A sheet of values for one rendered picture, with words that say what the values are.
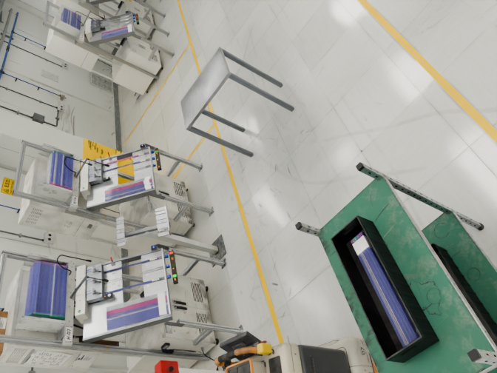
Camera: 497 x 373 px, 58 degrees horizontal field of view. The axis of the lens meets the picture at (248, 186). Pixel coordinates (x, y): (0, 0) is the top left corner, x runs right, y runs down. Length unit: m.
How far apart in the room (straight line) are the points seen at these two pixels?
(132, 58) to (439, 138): 5.64
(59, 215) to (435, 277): 3.84
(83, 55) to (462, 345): 6.97
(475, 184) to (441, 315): 1.32
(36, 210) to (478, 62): 4.02
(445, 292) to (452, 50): 2.07
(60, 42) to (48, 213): 3.55
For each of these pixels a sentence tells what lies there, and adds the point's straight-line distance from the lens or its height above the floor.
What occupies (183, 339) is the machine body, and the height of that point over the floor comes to 0.41.
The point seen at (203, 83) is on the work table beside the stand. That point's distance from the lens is 4.33.
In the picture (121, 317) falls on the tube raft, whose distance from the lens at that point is 3.91.
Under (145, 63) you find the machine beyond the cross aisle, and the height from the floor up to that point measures 0.32.
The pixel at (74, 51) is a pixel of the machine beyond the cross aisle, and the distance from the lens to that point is 7.79.
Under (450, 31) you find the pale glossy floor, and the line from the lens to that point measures 3.62.
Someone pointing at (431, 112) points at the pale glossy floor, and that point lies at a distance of 3.36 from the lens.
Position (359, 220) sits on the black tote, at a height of 1.06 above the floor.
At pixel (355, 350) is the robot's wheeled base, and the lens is 2.93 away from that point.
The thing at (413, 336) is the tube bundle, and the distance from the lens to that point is 1.84.
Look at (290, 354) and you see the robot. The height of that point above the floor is 0.78.
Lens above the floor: 2.55
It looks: 34 degrees down
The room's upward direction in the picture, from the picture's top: 69 degrees counter-clockwise
